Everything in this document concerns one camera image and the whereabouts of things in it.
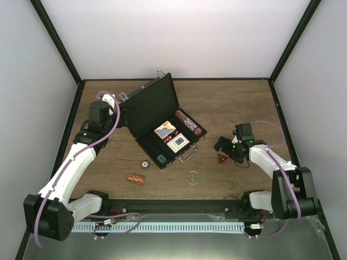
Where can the black chip stack in case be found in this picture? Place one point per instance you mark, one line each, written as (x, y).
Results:
(161, 159)

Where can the red dice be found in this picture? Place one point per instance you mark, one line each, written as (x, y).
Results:
(171, 136)

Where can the white playing card deck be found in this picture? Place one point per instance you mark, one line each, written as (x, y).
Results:
(177, 143)

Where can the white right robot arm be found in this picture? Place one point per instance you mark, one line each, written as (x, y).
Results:
(293, 194)

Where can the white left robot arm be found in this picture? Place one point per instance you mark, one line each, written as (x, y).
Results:
(50, 213)

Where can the small orange chip stack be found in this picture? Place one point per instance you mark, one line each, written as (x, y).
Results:
(135, 178)

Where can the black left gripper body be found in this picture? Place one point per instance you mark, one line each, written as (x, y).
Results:
(124, 123)

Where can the single poker chip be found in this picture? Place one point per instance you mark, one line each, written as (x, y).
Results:
(144, 164)

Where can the red black triangular card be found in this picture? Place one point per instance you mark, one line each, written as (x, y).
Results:
(222, 158)

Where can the row of poker chips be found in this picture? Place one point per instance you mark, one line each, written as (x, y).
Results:
(188, 122)

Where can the light blue slotted rail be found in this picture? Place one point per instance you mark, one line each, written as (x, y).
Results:
(162, 227)

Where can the black poker set case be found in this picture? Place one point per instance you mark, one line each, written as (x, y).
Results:
(150, 106)

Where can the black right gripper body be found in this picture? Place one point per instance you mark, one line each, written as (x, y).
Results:
(233, 151)

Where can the chrome case handle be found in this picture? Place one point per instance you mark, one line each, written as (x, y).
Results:
(190, 156)

